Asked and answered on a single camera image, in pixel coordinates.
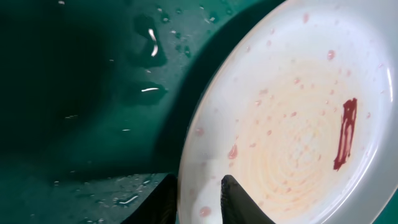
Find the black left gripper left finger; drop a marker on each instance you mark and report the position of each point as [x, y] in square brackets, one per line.
[160, 207]

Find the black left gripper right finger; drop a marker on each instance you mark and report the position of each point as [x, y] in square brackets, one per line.
[237, 207]

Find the teal plastic tray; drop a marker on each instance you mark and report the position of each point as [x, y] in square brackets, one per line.
[97, 99]

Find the light blue plate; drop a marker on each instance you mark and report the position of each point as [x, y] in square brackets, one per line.
[303, 114]

